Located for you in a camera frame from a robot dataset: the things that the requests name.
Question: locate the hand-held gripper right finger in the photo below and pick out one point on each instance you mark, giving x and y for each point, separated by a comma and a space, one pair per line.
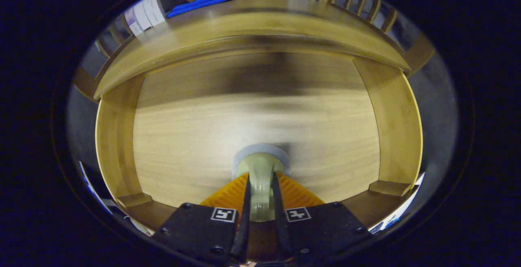
325, 230

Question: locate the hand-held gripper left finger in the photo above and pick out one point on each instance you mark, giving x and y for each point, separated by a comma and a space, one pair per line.
195, 228

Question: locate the thin purple book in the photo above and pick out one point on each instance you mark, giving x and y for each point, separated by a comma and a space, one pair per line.
131, 22

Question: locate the blue folded cloth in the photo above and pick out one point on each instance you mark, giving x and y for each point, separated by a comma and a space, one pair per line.
203, 2

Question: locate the wooden countertop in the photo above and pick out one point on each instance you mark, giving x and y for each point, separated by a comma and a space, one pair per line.
252, 22

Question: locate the thin white book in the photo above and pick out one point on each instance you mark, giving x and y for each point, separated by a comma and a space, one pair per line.
142, 15

